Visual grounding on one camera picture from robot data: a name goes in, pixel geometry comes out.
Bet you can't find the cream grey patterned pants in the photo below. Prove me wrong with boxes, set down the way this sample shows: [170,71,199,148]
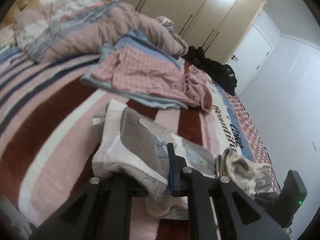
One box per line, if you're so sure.
[92,100,275,220]

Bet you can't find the black clothing pile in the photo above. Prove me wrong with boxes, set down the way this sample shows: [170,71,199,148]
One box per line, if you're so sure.
[183,46,238,96]

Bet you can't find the striped fleece bed blanket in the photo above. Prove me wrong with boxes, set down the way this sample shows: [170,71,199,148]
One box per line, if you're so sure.
[1,51,271,228]

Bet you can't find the pink checked folded garment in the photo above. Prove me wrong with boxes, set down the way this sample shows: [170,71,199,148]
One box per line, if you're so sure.
[91,44,213,112]

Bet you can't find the white room door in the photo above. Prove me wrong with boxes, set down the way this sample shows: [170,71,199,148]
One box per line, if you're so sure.
[227,25,272,94]

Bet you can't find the blue folded cloth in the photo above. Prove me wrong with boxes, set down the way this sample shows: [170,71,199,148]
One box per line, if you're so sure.
[80,30,188,109]

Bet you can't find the pink plaid quilt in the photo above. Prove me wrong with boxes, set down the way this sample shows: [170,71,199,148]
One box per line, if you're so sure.
[14,0,188,63]

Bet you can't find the beige wooden wardrobe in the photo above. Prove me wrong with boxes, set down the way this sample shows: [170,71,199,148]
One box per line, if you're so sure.
[120,0,267,63]

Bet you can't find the white wall switch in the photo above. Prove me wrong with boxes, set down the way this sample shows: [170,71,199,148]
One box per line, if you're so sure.
[312,141,320,151]

